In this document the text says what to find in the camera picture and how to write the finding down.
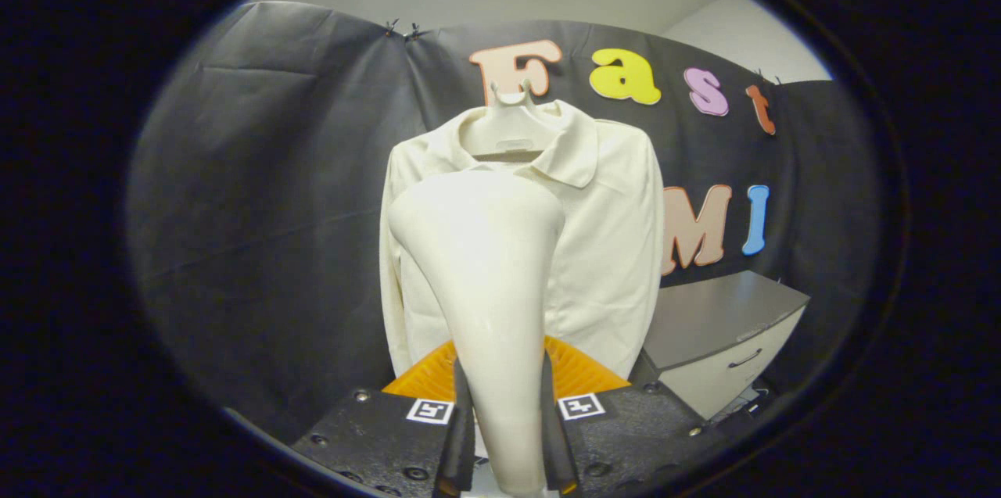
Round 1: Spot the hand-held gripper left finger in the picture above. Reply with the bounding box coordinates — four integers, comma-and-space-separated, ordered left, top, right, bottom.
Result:
291, 338, 476, 498

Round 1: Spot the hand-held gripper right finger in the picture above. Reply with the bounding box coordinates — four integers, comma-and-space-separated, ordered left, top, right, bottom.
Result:
540, 335, 740, 496

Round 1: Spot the white garment steamer nozzle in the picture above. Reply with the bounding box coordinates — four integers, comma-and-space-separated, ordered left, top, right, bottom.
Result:
387, 170, 566, 496

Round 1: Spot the cream button-up shirt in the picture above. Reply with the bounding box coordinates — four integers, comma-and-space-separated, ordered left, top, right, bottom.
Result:
379, 99, 666, 382

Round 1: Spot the cream plastic clothes hanger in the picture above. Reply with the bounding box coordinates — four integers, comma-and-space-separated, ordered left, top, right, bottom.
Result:
460, 80, 564, 163

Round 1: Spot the beige cabinet with grey top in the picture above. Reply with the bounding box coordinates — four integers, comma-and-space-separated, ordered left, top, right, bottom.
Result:
630, 270, 811, 421

